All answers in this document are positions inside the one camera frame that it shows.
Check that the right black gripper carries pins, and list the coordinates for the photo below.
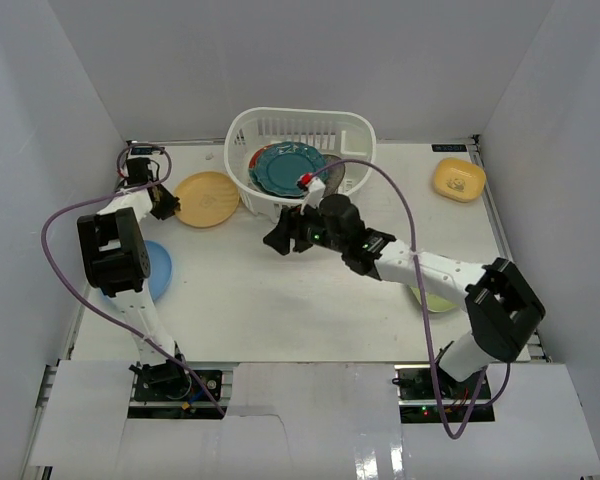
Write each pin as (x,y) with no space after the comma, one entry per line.
(291,225)

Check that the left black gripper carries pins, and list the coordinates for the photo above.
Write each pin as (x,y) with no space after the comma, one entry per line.
(161,201)

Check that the round yellow plate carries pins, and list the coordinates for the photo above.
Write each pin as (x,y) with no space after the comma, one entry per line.
(206,199)

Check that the round light blue plate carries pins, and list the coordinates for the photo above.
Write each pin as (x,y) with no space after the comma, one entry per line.
(161,269)

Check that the red teal floral plate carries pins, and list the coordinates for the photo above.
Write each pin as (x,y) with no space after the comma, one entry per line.
(253,161)

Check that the teal scalloped plate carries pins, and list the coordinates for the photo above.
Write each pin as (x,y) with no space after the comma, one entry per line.
(282,164)

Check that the grey deer pattern plate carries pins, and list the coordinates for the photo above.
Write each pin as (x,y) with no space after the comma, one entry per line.
(335,174)

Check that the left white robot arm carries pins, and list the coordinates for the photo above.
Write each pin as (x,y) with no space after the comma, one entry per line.
(117,263)

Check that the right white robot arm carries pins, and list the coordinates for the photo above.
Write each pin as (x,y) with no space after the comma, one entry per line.
(503,309)

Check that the white plastic dish basket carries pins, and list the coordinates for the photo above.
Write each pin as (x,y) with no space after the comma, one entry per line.
(343,134)

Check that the green square dish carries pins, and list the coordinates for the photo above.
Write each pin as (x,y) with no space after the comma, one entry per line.
(435,304)

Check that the yellow square dish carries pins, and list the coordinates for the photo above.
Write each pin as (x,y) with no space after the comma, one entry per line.
(458,180)

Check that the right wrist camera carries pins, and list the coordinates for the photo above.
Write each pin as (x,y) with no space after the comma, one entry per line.
(314,189)

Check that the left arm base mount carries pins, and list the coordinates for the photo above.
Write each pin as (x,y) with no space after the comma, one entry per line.
(166,392)

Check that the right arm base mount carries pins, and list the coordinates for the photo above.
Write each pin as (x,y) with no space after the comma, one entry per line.
(417,404)

